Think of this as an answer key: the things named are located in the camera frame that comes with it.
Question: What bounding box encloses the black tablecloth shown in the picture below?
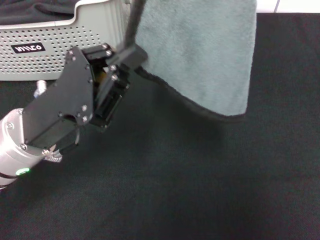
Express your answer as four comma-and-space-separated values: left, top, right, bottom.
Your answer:
0, 12, 320, 240

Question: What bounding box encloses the silver connector plug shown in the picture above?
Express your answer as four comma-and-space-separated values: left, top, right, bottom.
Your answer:
34, 79, 49, 98

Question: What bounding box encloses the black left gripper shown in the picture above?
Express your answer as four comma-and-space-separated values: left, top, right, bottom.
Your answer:
23, 42, 149, 154

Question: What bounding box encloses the grey towel with black trim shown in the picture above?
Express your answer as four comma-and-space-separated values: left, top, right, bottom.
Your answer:
124, 0, 258, 124

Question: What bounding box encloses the dark cloth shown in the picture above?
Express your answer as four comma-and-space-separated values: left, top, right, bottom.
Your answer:
0, 0, 79, 26

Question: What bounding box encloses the grey perforated storage box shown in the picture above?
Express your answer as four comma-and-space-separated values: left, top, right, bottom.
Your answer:
0, 0, 134, 83

